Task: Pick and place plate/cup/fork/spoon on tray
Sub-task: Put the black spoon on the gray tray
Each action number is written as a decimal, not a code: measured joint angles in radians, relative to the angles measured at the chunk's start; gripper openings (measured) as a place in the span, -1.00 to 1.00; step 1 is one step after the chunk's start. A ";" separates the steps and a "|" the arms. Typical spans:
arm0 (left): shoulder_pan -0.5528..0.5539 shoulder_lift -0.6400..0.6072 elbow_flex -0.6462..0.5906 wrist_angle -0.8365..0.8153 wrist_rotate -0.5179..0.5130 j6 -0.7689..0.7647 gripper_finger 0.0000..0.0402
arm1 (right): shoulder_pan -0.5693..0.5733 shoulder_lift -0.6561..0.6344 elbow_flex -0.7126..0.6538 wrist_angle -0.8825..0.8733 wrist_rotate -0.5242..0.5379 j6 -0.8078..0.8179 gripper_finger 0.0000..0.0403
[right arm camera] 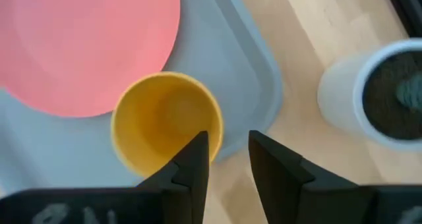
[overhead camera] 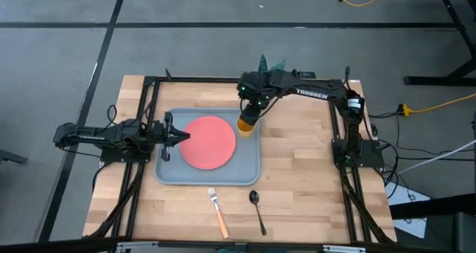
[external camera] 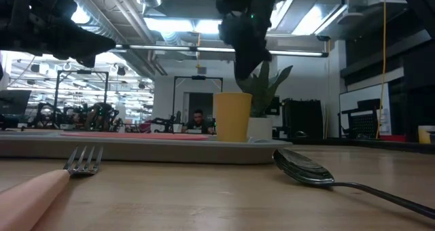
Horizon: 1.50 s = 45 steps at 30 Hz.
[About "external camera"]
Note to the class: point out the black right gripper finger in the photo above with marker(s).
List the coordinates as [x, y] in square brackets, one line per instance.
[248, 61]
[266, 53]

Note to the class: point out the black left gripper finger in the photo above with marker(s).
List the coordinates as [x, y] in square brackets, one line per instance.
[91, 44]
[86, 62]

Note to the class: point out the yellow cup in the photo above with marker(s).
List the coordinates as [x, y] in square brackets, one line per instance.
[232, 117]

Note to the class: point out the pink round plate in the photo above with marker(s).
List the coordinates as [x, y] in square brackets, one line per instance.
[136, 136]

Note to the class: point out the black metal spoon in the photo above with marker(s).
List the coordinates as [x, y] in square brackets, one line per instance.
[302, 168]

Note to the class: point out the background black robot arm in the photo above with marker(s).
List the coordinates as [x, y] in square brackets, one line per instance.
[168, 124]
[102, 117]

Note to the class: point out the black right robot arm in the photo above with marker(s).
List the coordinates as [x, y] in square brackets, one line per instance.
[418, 3]

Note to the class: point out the grey rectangular tray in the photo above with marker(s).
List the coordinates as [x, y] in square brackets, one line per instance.
[153, 153]

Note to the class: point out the long ceiling light bar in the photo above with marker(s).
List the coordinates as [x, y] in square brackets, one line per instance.
[221, 50]

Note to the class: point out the snake plant in white pot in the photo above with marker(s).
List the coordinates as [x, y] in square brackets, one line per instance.
[261, 98]

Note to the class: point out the black cabinet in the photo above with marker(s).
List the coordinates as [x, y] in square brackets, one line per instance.
[302, 119]

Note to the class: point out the person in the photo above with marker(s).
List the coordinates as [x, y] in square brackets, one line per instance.
[198, 122]

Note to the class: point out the black monitor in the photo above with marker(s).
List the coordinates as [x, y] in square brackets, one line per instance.
[13, 102]

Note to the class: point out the whiteboard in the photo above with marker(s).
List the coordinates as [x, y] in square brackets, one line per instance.
[350, 98]

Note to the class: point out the black perforated chair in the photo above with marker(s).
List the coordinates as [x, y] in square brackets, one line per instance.
[363, 122]

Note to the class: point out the red flat object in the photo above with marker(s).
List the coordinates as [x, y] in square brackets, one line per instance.
[392, 138]

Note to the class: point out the small yellow container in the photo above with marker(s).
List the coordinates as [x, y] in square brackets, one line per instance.
[424, 135]

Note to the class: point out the black portal frame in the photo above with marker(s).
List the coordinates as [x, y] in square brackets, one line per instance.
[198, 78]
[81, 73]

